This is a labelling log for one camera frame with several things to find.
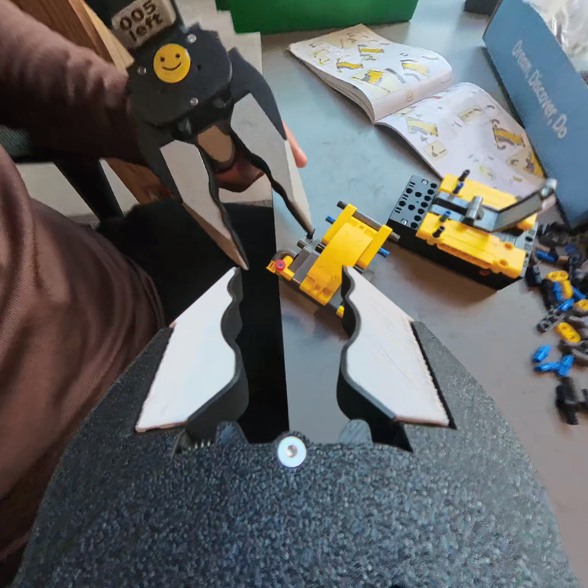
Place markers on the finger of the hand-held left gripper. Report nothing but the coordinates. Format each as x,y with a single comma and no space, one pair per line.
262,128
197,193

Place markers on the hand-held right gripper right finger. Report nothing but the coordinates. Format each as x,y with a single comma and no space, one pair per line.
395,363

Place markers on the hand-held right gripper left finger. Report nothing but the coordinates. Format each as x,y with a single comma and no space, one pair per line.
193,363

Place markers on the yellow grey toy vehicle assembly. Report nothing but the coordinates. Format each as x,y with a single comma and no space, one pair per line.
340,248

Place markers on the person's left forearm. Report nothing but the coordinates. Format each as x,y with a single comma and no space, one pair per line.
55,82

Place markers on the person's left hand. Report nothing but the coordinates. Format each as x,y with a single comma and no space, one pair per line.
239,177

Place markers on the wooden panel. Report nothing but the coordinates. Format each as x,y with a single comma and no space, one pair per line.
92,32

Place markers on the black office chair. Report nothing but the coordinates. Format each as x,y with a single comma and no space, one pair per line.
82,183

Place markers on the green plastic bin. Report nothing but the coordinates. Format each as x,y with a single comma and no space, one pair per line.
321,13

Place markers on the black battery box yellow beams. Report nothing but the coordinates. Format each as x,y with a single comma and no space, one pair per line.
468,243

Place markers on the open instruction booklet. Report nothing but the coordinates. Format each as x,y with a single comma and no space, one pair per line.
404,92

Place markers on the person's brown shirt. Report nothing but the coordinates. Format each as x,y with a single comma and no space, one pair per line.
55,298

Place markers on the pile of small building pieces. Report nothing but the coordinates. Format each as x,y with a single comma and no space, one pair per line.
560,294

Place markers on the blue cardboard kit box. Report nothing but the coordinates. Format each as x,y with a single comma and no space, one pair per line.
537,92

